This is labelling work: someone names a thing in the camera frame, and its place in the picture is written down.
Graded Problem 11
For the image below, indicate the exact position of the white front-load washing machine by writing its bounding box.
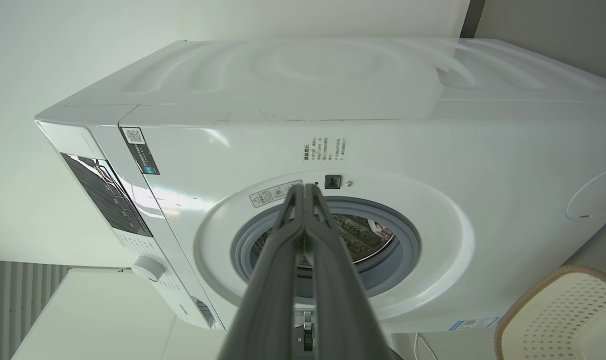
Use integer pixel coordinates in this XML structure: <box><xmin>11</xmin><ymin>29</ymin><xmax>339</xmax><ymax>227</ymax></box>
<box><xmin>35</xmin><ymin>37</ymin><xmax>606</xmax><ymax>335</ymax></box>

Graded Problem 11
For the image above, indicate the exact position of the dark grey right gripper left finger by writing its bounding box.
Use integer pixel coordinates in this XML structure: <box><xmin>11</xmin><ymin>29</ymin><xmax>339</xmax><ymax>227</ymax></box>
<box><xmin>218</xmin><ymin>184</ymin><xmax>306</xmax><ymax>360</ymax></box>

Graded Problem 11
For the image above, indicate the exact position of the beige perforated laundry basket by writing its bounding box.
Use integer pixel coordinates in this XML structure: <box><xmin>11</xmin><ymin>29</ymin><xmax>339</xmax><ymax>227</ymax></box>
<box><xmin>494</xmin><ymin>265</ymin><xmax>606</xmax><ymax>360</ymax></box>

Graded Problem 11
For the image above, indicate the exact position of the white cabinet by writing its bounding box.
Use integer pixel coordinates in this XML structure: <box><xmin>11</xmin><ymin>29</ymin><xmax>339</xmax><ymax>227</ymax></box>
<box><xmin>12</xmin><ymin>267</ymin><xmax>228</xmax><ymax>360</ymax></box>

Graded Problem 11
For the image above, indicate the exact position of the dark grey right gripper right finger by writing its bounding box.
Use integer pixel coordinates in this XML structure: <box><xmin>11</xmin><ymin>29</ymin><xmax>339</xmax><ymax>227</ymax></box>
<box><xmin>306</xmin><ymin>183</ymin><xmax>401</xmax><ymax>360</ymax></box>

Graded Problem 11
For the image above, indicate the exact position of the thin white cable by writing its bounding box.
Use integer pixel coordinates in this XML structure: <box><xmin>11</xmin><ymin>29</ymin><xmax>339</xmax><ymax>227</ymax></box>
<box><xmin>414</xmin><ymin>332</ymin><xmax>438</xmax><ymax>360</ymax></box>

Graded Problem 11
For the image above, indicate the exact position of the white slatted panel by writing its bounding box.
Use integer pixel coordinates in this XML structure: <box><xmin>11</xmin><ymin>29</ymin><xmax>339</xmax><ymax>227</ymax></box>
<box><xmin>0</xmin><ymin>260</ymin><xmax>71</xmax><ymax>360</ymax></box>

